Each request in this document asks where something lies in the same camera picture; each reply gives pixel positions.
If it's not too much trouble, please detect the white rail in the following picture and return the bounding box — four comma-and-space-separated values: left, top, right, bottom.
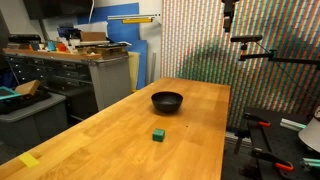
107, 13, 162, 21

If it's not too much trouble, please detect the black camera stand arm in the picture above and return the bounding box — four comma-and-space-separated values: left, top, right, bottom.
237, 41, 320, 70

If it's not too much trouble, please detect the black bowl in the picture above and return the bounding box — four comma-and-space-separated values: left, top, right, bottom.
150, 91, 184, 114

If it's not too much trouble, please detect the black monitor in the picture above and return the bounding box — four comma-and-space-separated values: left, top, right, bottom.
22, 0, 95, 20

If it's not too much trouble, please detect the wooden block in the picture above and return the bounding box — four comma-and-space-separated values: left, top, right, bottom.
14, 79, 42, 97

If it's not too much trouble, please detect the black clamp orange handle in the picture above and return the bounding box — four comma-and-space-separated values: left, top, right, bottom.
250, 148, 295, 173
242, 112, 272, 128

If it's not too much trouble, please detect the white robot base cone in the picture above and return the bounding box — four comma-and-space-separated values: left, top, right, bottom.
297, 106, 320, 154

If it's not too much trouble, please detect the teal bar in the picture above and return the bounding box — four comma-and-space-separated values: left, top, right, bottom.
301, 157, 320, 170

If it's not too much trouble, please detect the black breadboard table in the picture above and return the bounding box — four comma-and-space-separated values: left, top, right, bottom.
238, 106, 320, 180

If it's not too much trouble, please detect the yellow spirit level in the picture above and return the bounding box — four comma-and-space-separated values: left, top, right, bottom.
121, 17, 154, 25

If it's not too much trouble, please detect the teal tray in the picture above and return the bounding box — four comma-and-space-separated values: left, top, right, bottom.
0, 86, 22, 102

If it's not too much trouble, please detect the grey drawer cabinet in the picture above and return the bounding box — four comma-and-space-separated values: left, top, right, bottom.
3, 48, 133, 120

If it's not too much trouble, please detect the black camera on stand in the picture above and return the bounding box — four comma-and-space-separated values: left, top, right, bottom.
230, 34, 264, 44

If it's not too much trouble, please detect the green block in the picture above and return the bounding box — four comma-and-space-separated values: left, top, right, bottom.
152, 128, 166, 143

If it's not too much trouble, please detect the black sensor bar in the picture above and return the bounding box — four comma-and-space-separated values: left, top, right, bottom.
7, 33, 42, 44

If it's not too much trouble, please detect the colourful checkered backdrop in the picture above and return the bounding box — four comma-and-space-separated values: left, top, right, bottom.
160, 0, 320, 130

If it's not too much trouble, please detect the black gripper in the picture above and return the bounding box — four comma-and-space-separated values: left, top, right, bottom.
221, 0, 240, 34

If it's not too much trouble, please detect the black case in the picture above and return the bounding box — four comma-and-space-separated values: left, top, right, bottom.
0, 88, 52, 116

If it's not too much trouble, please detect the cardboard box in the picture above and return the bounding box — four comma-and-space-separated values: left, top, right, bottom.
79, 31, 108, 43

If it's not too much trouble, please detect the grey storage bin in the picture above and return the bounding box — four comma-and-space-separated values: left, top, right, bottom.
0, 92, 70, 150

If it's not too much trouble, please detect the yellow tape piece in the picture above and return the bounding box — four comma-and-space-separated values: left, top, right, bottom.
18, 152, 41, 168

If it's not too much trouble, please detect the blue board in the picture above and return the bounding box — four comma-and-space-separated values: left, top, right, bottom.
77, 2, 148, 90

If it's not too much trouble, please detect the cream foam board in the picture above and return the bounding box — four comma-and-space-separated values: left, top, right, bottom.
128, 51, 141, 92

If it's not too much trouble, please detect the aluminium extrusion bar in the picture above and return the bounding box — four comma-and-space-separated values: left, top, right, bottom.
279, 117, 307, 132

